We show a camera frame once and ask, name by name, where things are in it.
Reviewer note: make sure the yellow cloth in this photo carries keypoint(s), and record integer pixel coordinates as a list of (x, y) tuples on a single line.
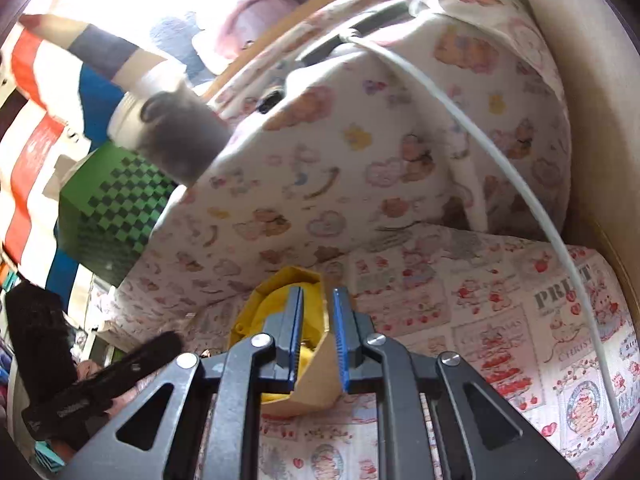
[(269, 310)]

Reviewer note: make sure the striped rolled tube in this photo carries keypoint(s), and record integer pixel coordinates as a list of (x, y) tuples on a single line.
[(100, 47)]

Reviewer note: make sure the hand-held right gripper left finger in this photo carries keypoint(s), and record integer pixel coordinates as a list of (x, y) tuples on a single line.
[(297, 332)]

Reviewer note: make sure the dark cloth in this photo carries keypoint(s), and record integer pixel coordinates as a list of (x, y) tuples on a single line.
[(180, 45)]

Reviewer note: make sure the small black object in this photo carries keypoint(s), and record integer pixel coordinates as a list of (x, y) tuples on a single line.
[(271, 99)]

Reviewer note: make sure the clear plastic jar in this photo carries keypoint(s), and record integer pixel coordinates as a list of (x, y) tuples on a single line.
[(175, 130)]

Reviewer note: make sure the dark grey flat bar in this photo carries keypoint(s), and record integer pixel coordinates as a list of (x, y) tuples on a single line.
[(350, 27)]

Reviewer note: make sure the pink fabric bundle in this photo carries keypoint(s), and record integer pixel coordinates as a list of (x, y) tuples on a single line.
[(260, 20)]

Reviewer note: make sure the green checkered tissue box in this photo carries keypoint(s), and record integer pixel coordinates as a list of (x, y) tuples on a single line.
[(115, 210)]

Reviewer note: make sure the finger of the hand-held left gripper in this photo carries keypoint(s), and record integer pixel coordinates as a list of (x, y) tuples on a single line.
[(142, 357)]

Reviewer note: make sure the printed tablecloth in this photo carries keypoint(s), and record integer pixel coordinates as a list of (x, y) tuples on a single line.
[(500, 310)]

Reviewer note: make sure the yellow octagonal jewelry box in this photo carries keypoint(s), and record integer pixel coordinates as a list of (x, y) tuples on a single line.
[(316, 385)]

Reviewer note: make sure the bear print cloth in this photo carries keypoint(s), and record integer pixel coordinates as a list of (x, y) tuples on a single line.
[(350, 185)]

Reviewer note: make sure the striped curtain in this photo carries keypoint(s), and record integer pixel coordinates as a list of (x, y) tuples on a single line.
[(30, 170)]

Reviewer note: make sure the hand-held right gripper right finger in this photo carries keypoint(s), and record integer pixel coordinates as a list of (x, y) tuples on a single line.
[(340, 340)]

